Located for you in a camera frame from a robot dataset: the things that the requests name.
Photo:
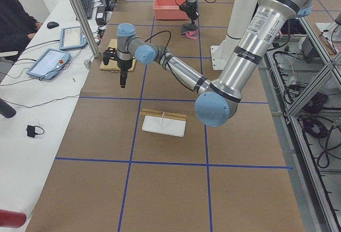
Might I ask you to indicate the black power adapter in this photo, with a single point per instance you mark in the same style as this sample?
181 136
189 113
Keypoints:
101 15

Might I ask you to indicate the small black clip with cable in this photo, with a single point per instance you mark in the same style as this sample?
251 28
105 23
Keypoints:
33 131

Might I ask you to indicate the seated person in black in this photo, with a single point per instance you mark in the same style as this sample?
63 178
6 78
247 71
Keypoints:
18 28

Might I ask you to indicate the wooden cutting board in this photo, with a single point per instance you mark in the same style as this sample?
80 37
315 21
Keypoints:
112 65

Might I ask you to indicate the white camera stand column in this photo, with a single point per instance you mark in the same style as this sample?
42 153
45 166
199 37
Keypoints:
234 29

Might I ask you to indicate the black computer mouse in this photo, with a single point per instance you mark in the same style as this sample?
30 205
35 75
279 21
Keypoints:
52 24

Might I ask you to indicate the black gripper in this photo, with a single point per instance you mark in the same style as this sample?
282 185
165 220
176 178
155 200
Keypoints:
189 7
123 64

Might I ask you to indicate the teach pendant tablet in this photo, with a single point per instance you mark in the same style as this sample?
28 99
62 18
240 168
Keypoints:
72 38
49 64

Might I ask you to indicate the pink plastic bin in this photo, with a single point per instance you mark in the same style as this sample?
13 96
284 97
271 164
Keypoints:
168 10

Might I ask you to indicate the near teach pendant tablet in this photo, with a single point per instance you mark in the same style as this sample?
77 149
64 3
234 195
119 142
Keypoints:
49 64

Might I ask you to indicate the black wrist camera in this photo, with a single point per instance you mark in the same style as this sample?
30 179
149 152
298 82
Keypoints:
109 54

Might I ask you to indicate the dark grey cloth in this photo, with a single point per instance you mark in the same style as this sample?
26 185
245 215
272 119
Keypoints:
187 32

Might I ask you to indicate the black keyboard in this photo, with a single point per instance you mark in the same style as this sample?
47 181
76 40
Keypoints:
88 7

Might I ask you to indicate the far teach pendant tablet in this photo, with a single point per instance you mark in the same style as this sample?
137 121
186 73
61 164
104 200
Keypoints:
72 38

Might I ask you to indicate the red cylinder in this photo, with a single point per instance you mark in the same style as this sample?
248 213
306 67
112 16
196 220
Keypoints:
11 219

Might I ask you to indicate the white rectangular tray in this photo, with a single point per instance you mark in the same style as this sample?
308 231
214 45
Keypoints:
164 126

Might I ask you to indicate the aluminium frame post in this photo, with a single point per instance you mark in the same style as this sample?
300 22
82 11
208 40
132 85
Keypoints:
80 15

